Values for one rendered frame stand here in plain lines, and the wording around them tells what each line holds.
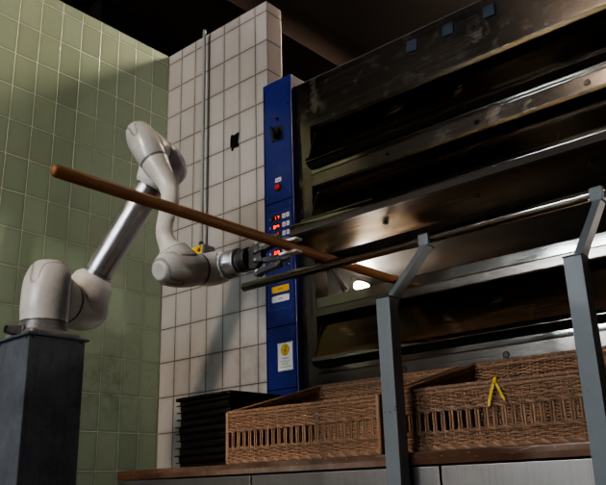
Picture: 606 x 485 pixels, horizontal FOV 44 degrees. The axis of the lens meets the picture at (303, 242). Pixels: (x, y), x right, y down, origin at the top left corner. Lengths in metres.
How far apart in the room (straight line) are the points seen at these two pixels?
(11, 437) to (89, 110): 1.57
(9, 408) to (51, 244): 0.86
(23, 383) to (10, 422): 0.13
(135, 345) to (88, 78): 1.21
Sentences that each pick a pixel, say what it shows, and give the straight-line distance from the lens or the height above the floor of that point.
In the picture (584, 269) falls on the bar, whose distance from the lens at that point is 1.65.
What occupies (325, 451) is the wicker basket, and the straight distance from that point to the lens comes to 2.08.
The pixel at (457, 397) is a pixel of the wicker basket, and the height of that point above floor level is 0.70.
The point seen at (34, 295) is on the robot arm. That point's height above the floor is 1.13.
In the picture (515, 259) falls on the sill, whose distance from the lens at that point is 2.40.
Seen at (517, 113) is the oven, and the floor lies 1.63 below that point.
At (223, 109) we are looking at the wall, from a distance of 3.48.
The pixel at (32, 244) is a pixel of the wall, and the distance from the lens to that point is 3.14.
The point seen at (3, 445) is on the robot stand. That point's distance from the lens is 2.57.
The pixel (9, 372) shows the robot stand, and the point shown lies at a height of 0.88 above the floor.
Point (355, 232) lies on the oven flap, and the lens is 2.69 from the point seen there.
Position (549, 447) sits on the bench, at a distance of 1.70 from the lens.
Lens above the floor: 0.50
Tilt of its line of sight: 18 degrees up
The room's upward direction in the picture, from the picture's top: 2 degrees counter-clockwise
